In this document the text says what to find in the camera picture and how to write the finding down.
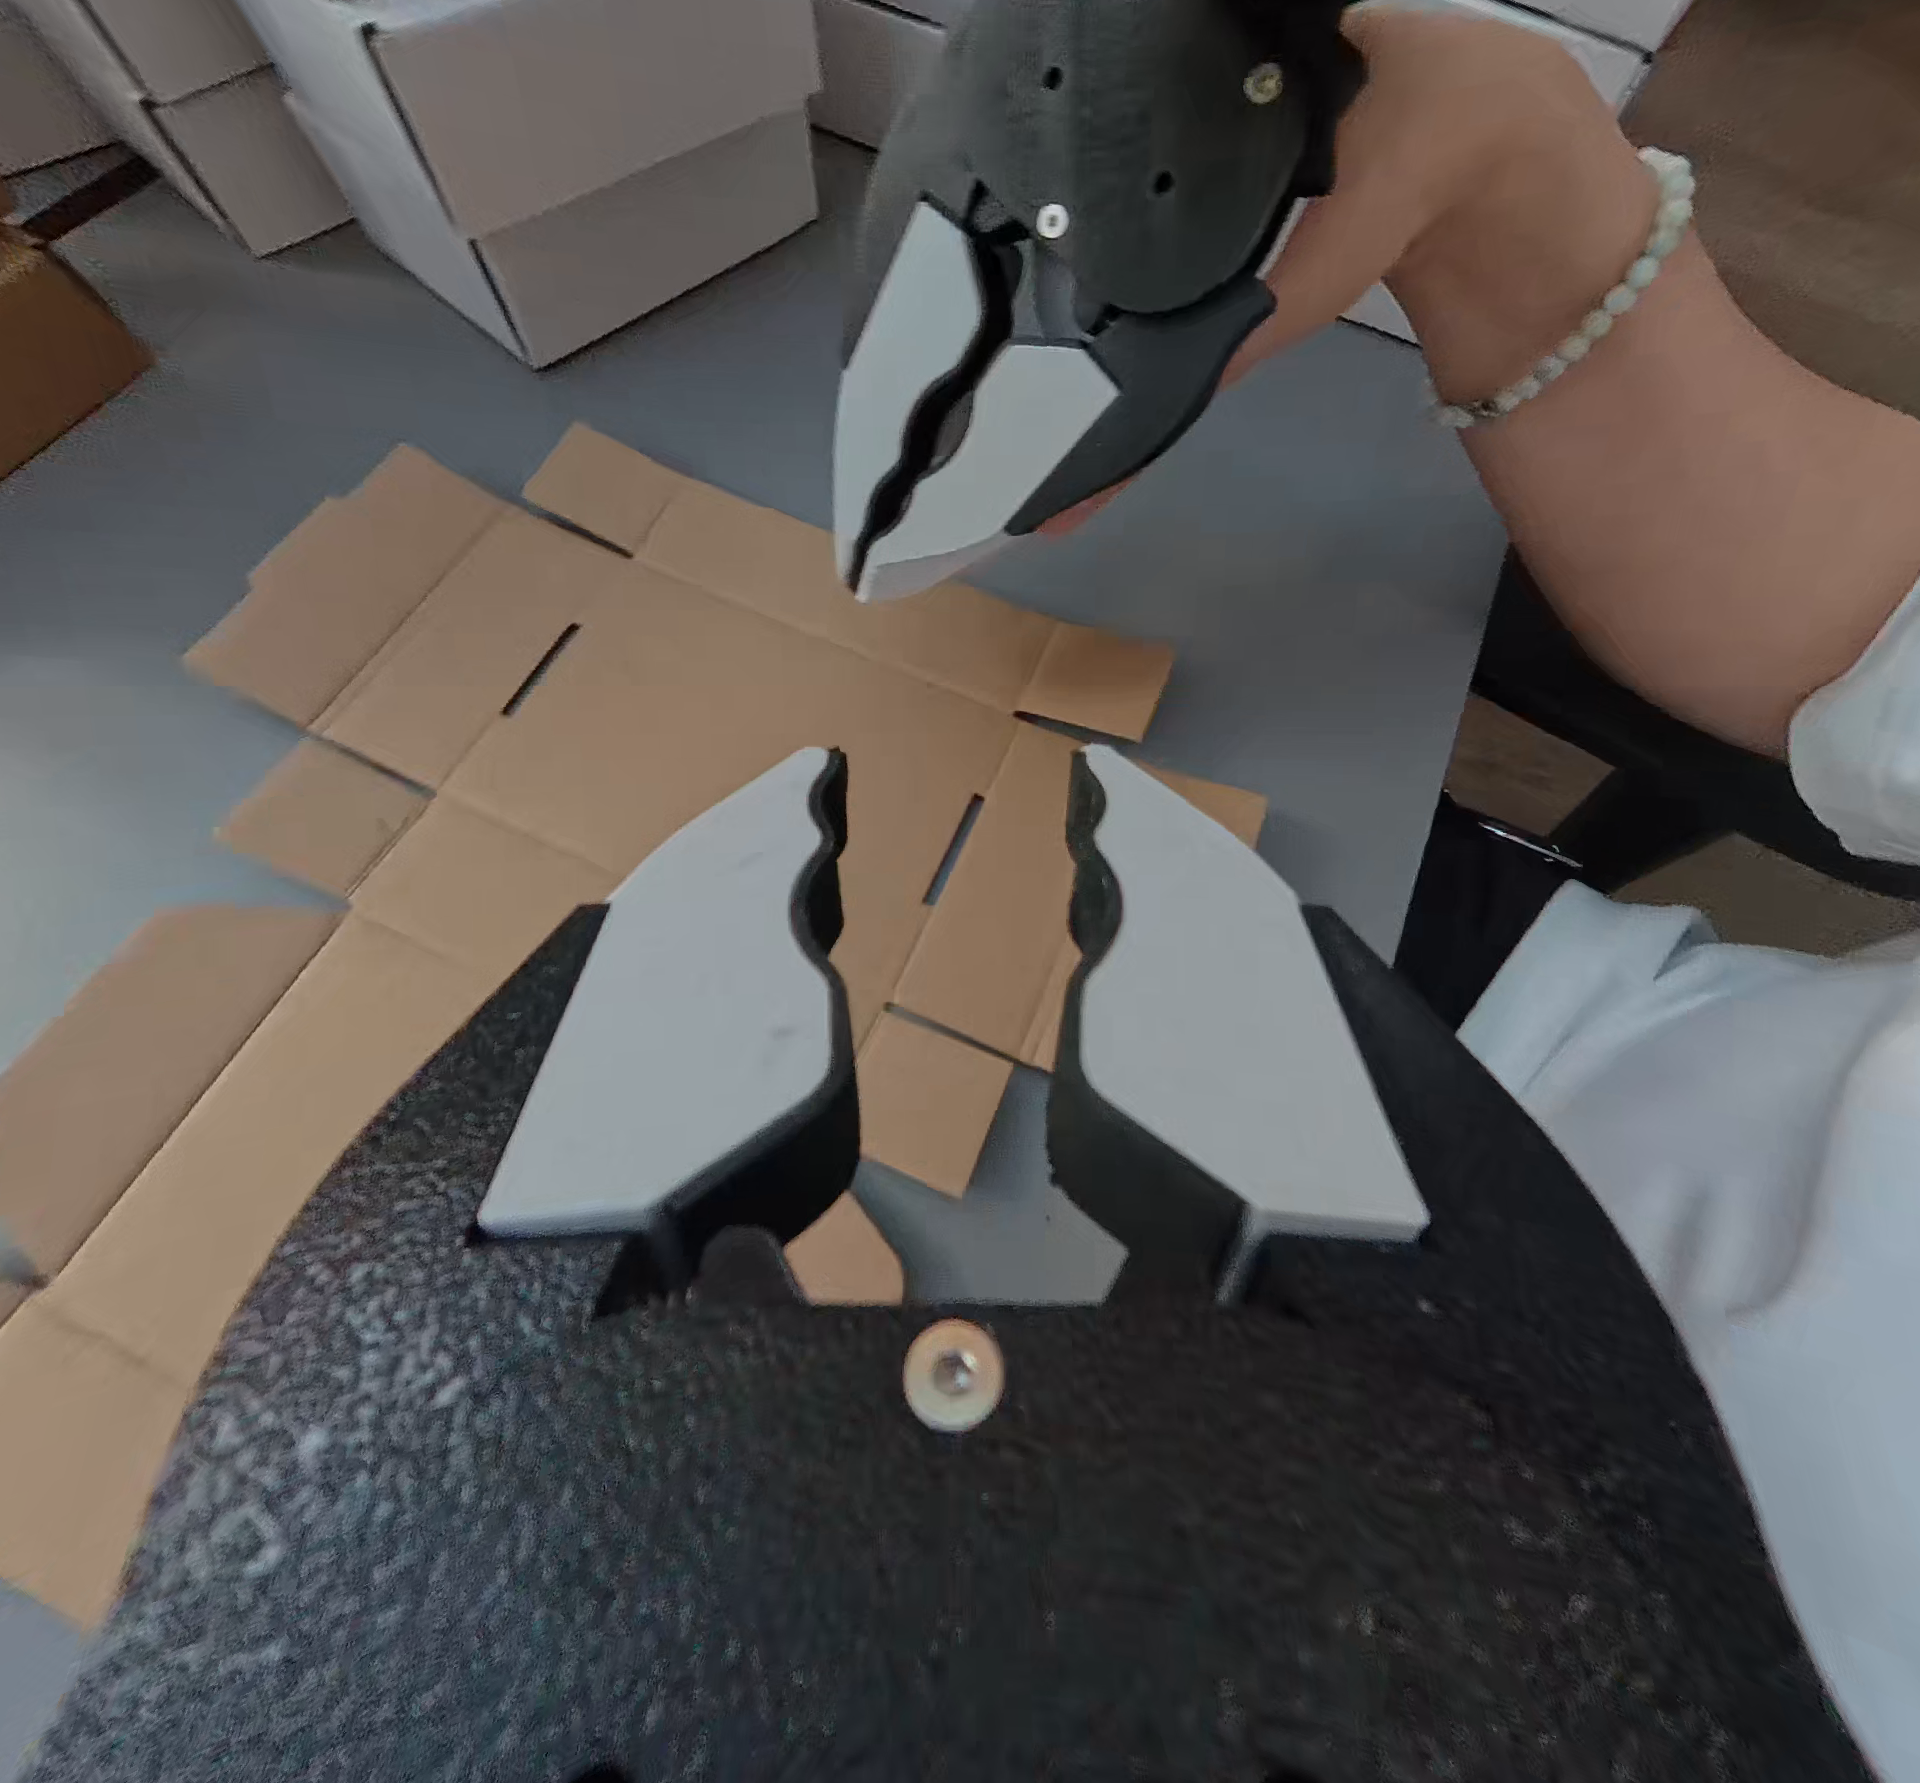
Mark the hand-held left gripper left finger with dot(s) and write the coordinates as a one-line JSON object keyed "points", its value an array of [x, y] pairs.
{"points": [[676, 1047]]}

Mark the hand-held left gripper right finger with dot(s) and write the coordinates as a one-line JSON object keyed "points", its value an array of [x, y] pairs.
{"points": [[1245, 1061]]}

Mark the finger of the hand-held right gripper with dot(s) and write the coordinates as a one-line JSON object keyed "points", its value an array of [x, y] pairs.
{"points": [[1019, 433], [885, 388]]}

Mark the brown cardboard box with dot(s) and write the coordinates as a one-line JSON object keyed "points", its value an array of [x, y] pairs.
{"points": [[720, 702], [60, 357]]}

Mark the person's right forearm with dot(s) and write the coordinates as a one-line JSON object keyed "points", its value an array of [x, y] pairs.
{"points": [[1681, 494]]}

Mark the person's right hand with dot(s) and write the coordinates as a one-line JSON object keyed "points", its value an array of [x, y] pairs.
{"points": [[1471, 164]]}

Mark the person's black trousers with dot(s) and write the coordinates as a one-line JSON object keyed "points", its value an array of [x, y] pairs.
{"points": [[1479, 913]]}

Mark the pile of white cardboard boxes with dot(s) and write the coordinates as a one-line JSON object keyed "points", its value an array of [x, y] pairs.
{"points": [[602, 59]]}

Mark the person's white shirt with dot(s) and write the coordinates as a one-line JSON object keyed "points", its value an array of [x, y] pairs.
{"points": [[1727, 1137]]}

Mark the black chair frame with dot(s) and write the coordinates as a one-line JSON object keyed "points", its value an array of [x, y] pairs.
{"points": [[1636, 748]]}

